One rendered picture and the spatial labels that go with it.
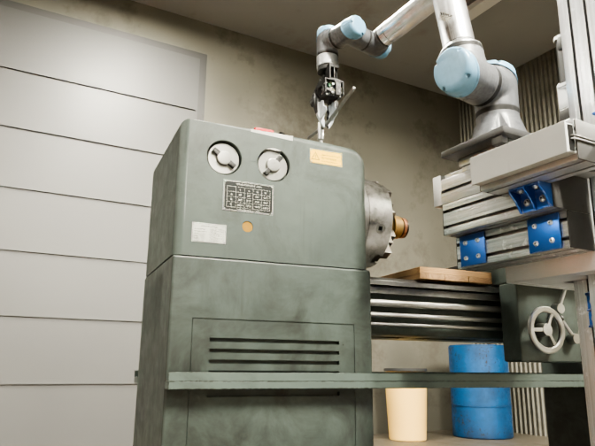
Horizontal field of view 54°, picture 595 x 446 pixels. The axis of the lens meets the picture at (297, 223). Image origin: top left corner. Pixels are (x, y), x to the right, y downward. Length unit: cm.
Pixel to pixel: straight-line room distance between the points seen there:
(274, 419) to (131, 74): 388
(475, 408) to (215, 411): 404
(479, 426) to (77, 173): 386
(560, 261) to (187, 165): 101
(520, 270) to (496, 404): 386
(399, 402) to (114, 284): 247
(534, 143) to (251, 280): 80
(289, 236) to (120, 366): 304
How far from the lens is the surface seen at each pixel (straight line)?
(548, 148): 134
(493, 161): 143
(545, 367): 279
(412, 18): 204
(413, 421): 512
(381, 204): 199
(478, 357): 543
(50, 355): 450
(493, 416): 547
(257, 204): 168
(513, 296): 213
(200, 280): 159
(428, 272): 200
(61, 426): 453
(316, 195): 176
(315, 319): 169
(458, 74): 159
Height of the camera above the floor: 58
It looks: 14 degrees up
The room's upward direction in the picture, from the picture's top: 1 degrees clockwise
